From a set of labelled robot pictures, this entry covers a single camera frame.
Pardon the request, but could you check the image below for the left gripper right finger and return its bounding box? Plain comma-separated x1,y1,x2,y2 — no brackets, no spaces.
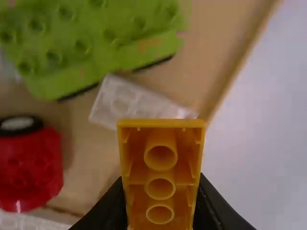
191,172,259,230

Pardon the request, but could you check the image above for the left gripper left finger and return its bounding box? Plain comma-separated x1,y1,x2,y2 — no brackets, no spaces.
68,176,129,230

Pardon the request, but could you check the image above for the yellow toy brick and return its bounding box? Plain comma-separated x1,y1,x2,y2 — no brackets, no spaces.
116,118,207,230

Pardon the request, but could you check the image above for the white toy brick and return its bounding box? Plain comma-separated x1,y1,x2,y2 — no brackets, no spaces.
0,208,75,230
88,73,200,131

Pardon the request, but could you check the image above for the red toy car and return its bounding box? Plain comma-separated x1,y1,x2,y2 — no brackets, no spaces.
0,115,65,213

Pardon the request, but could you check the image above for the tan tray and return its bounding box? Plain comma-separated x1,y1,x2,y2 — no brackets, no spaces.
0,0,286,220

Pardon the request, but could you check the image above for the green toy car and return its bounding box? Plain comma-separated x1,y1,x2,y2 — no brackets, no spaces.
0,0,185,104

